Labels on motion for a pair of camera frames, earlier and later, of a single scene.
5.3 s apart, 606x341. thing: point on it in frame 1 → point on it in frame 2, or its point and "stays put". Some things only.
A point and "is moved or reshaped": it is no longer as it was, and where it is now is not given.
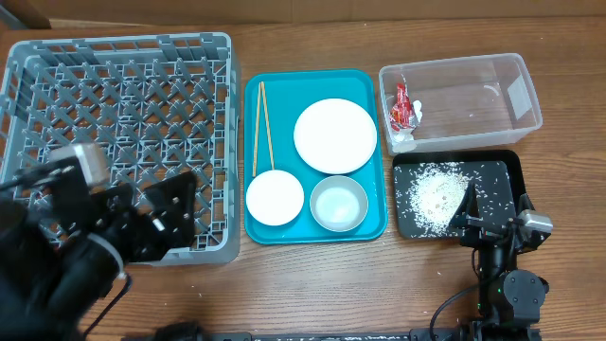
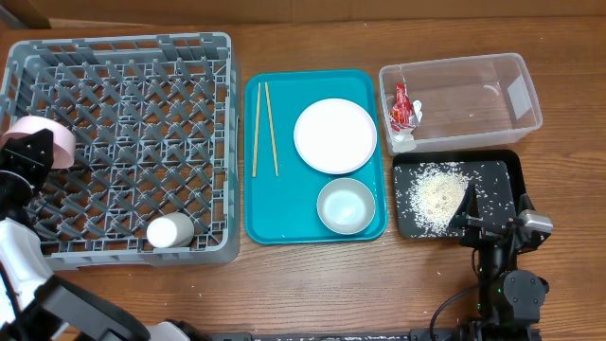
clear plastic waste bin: x=468 y=101 stays put
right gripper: x=465 y=217 stays put
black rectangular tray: x=429 y=186 stays put
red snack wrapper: x=404 y=115 stays put
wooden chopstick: x=257 y=131 stays put
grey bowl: x=338 y=204 is moved or reshaped
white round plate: x=335 y=135 stays put
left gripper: x=178 y=225 → x=14 y=152
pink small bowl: x=275 y=197 → x=63 y=142
